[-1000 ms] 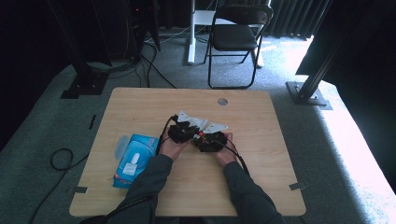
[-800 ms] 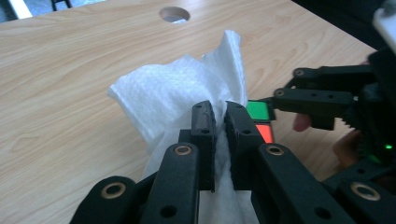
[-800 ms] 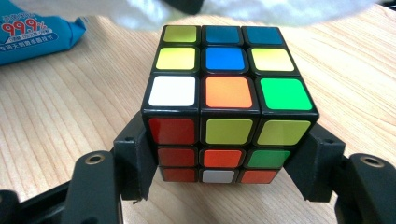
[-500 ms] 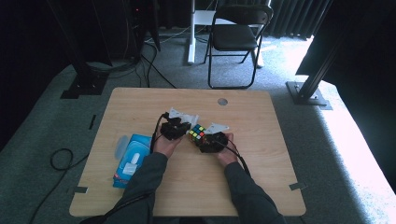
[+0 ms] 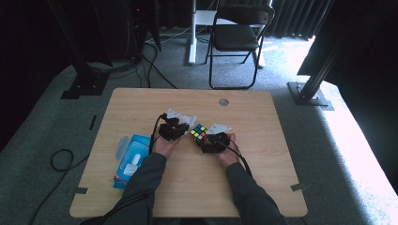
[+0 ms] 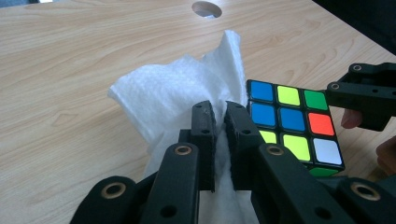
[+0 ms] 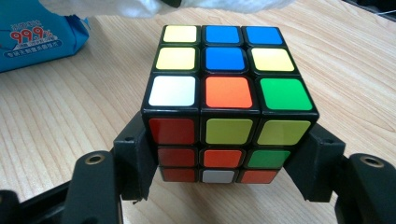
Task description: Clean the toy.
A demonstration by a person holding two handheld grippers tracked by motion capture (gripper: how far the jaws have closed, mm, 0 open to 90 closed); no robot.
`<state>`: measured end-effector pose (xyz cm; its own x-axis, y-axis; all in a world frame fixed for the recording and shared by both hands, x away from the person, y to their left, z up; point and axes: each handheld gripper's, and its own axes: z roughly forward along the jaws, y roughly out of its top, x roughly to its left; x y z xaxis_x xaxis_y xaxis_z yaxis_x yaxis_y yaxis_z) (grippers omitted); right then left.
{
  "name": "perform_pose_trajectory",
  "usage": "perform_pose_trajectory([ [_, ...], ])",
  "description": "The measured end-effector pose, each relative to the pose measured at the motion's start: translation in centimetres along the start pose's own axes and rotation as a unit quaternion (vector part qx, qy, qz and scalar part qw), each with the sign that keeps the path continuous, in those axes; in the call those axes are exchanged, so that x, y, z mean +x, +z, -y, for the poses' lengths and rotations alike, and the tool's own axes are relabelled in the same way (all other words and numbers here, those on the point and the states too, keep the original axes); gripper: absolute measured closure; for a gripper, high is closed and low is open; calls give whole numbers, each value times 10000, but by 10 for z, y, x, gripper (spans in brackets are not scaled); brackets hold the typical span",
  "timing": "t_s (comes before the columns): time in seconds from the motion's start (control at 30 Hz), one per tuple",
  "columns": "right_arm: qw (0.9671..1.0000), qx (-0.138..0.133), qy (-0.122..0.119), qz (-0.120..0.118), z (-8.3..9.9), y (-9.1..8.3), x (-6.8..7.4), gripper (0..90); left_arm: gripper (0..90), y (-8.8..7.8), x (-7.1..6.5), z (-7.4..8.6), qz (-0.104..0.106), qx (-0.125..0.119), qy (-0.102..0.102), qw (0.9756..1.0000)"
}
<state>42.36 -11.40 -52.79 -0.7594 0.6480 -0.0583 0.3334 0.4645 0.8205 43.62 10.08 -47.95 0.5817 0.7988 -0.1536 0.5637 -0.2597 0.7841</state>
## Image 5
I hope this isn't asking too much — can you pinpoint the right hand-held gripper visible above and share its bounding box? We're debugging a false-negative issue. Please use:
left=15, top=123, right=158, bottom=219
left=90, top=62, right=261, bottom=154
left=200, top=123, right=233, bottom=155

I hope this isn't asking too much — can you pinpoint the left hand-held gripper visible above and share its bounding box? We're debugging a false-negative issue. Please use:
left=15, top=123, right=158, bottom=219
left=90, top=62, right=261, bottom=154
left=157, top=108, right=191, bottom=143

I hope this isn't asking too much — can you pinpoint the multicoloured puzzle cube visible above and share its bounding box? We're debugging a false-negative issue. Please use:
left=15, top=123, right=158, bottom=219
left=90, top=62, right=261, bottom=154
left=189, top=123, right=209, bottom=146

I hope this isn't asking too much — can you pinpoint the blue wet wipes pack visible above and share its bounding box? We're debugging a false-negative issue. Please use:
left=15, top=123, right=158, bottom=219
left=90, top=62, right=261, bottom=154
left=113, top=134, right=152, bottom=190

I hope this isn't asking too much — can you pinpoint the person's left hand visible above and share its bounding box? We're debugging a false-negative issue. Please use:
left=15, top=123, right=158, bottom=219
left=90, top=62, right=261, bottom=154
left=152, top=134, right=181, bottom=159

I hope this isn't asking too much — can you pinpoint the person's right hand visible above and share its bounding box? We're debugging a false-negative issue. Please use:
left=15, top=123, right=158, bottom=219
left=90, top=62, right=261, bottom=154
left=215, top=133, right=240, bottom=169

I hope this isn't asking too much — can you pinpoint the black metal stand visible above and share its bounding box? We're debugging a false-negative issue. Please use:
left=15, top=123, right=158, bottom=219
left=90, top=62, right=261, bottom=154
left=46, top=0, right=111, bottom=100
left=286, top=31, right=335, bottom=112

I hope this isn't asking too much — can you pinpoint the black folding chair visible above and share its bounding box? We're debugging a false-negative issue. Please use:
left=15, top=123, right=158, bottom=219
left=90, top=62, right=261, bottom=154
left=204, top=4, right=276, bottom=91

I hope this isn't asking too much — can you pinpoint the dark curtain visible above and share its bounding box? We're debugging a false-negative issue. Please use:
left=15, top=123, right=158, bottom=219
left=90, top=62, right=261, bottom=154
left=268, top=0, right=334, bottom=41

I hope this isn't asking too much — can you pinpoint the bundle of black cables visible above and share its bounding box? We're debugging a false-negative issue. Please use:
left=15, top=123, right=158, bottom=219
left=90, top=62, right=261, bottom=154
left=86, top=17, right=178, bottom=90

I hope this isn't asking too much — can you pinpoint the black looped floor cable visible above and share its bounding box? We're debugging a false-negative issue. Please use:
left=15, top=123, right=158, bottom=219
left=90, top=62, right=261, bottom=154
left=28, top=148, right=91, bottom=225

